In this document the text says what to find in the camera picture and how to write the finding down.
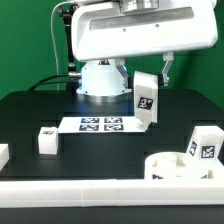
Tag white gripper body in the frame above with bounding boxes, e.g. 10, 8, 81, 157
72, 0, 218, 61

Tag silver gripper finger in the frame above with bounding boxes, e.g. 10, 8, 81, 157
115, 58, 128, 88
158, 52, 174, 86

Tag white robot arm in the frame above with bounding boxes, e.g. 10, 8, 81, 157
71, 0, 218, 99

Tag white front fence bar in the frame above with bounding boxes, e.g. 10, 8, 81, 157
0, 179, 224, 208

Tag white left fence piece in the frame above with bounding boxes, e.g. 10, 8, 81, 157
0, 144, 9, 171

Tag white cable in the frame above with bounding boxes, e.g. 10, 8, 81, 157
50, 0, 78, 91

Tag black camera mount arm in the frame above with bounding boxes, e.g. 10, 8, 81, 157
58, 4, 78, 94

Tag white marker base plate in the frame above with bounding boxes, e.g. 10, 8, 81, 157
58, 116, 141, 133

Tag black cables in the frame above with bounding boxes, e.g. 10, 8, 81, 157
27, 73, 72, 92

